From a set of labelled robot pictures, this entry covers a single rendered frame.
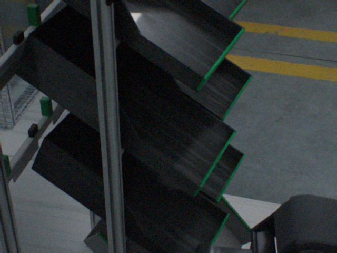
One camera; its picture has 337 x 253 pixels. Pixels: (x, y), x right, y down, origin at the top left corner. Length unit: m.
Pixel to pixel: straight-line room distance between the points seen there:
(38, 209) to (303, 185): 1.63
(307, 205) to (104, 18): 0.29
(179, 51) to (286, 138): 2.45
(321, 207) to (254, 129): 2.61
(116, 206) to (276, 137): 2.36
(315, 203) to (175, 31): 0.29
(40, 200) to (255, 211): 0.51
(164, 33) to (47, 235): 0.80
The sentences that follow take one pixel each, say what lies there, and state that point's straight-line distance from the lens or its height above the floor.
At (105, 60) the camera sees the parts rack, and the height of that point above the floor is 1.54.
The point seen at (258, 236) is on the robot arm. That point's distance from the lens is 0.64.
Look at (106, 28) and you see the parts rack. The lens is 0.70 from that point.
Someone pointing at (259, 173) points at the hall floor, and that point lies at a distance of 2.96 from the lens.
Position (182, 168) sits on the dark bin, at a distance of 0.84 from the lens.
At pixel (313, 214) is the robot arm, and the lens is 0.61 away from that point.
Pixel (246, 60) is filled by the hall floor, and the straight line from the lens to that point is 3.78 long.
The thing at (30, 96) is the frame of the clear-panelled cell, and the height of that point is 0.89.
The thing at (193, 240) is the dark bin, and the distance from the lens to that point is 0.97.
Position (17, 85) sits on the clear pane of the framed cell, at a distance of 1.82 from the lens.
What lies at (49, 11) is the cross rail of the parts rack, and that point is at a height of 1.47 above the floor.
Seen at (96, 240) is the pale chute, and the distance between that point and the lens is 0.98.
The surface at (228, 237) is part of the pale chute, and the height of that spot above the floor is 1.01.
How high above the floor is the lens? 1.91
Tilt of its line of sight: 36 degrees down
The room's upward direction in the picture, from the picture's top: straight up
